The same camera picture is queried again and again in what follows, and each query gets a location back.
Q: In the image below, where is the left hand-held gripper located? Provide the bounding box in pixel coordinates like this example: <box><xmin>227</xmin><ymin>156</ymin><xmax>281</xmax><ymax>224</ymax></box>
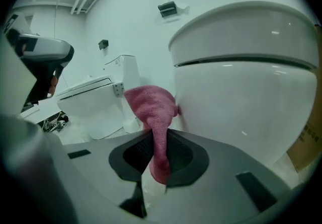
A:
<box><xmin>4</xmin><ymin>14</ymin><xmax>75</xmax><ymax>105</ymax></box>

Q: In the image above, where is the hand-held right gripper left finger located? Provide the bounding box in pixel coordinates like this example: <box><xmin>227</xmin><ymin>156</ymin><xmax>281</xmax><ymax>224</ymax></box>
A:
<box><xmin>62</xmin><ymin>130</ymin><xmax>154</xmax><ymax>218</ymax></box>

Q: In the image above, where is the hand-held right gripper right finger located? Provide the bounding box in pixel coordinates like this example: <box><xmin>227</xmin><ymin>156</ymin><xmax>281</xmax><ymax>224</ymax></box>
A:
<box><xmin>165</xmin><ymin>129</ymin><xmax>292</xmax><ymax>216</ymax></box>

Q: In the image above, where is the pink cloth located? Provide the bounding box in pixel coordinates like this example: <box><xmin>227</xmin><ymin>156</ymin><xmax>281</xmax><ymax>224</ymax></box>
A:
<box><xmin>124</xmin><ymin>86</ymin><xmax>183</xmax><ymax>184</ymax></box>

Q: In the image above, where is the white oval flat-lid toilet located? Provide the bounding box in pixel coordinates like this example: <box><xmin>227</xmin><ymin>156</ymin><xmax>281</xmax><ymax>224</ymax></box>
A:
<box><xmin>168</xmin><ymin>1</ymin><xmax>319</xmax><ymax>168</ymax></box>

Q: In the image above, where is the white toilet with square tank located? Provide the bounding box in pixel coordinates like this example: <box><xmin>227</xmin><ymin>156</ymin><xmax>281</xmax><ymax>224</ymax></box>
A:
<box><xmin>55</xmin><ymin>54</ymin><xmax>141</xmax><ymax>140</ymax></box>

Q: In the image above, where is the person's left hand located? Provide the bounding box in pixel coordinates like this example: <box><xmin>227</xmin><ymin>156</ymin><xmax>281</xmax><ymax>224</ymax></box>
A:
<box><xmin>48</xmin><ymin>76</ymin><xmax>60</xmax><ymax>98</ymax></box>

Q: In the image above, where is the large cardboard box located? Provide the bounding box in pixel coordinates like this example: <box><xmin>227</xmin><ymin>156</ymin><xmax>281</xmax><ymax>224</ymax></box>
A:
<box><xmin>286</xmin><ymin>23</ymin><xmax>322</xmax><ymax>174</ymax></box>

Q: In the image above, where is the grey metal bracket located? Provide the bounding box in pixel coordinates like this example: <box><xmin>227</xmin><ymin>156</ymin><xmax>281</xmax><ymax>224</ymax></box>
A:
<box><xmin>112</xmin><ymin>82</ymin><xmax>124</xmax><ymax>98</ymax></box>

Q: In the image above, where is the black wall paper holder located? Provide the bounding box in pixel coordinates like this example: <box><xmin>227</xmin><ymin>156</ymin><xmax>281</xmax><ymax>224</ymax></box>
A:
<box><xmin>157</xmin><ymin>1</ymin><xmax>178</xmax><ymax>18</ymax></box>

